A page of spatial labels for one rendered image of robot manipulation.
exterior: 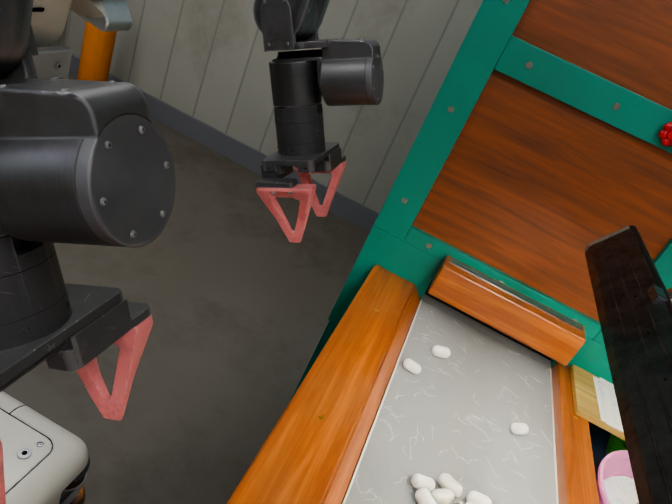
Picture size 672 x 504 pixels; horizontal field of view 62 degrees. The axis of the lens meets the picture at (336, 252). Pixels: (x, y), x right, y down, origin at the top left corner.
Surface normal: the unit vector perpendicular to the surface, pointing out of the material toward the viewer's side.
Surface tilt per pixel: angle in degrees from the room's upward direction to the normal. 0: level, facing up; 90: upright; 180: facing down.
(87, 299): 27
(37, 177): 75
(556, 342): 90
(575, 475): 0
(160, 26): 90
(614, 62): 90
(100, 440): 0
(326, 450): 0
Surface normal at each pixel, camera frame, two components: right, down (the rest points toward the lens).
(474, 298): -0.30, 0.37
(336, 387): 0.37, -0.80
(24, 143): -0.26, -0.43
